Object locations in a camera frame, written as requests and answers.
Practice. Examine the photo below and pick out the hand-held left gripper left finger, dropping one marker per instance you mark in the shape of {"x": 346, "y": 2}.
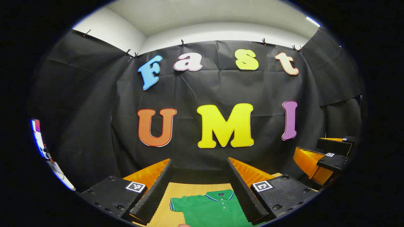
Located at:
{"x": 154, "y": 195}

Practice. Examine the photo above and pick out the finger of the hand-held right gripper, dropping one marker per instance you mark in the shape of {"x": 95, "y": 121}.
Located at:
{"x": 334, "y": 147}
{"x": 307, "y": 164}

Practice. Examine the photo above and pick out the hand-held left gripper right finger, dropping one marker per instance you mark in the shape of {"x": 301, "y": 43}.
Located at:
{"x": 244, "y": 195}

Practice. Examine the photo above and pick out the green T-shirt with collar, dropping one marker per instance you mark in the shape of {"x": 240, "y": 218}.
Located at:
{"x": 208, "y": 211}

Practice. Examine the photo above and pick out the black backdrop cloth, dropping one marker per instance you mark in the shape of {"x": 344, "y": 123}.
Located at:
{"x": 195, "y": 88}

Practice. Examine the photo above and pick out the ceiling light strip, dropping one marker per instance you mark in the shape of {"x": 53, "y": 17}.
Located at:
{"x": 313, "y": 21}

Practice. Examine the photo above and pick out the row of black cloth clips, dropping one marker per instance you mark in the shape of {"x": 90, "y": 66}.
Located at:
{"x": 182, "y": 43}

